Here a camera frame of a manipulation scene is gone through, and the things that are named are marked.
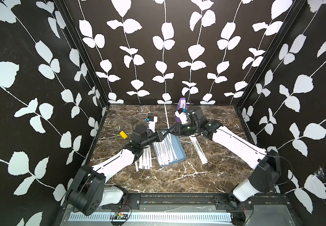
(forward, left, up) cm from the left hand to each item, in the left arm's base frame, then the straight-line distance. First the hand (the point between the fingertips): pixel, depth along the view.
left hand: (170, 129), depth 78 cm
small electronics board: (-37, +27, -22) cm, 51 cm away
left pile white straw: (-9, +16, -23) cm, 29 cm away
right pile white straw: (-2, -20, -22) cm, 30 cm away
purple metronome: (+25, -10, -5) cm, 27 cm away
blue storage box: (-3, -7, -22) cm, 23 cm away
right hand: (-2, +1, +2) cm, 3 cm away
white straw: (-2, +3, -21) cm, 22 cm away
